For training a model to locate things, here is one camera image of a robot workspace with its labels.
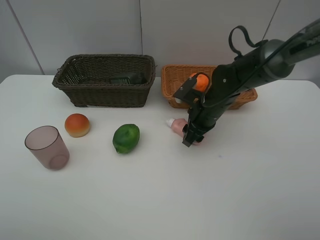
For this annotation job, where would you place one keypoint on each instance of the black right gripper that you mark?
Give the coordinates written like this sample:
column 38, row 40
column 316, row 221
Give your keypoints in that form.
column 200, row 120

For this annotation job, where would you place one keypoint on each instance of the pink bottle white cap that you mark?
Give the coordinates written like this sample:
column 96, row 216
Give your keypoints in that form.
column 180, row 124

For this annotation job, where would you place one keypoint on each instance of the orange mandarin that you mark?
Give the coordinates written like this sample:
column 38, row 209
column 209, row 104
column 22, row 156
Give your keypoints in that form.
column 202, row 81

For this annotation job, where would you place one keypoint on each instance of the green lime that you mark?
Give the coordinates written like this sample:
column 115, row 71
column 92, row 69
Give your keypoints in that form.
column 126, row 138

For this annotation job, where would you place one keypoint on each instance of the dark green rectangular bottle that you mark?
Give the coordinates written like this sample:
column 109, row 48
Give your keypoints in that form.
column 128, row 78

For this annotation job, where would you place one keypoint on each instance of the translucent purple plastic cup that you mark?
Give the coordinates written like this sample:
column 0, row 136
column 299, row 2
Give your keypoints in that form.
column 47, row 145

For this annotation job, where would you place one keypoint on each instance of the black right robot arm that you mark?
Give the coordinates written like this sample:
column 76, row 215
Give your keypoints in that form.
column 269, row 61

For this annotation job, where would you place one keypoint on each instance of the light orange wicker basket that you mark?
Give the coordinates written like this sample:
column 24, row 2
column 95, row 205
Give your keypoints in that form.
column 174, row 75

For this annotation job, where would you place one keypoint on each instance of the round orange bread bun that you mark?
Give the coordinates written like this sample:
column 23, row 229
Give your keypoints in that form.
column 77, row 125

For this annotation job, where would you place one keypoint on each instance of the dark brown wicker basket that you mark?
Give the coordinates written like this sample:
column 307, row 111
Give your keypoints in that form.
column 86, row 80

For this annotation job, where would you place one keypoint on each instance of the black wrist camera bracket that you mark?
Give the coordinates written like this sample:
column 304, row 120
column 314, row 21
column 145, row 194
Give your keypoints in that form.
column 186, row 94

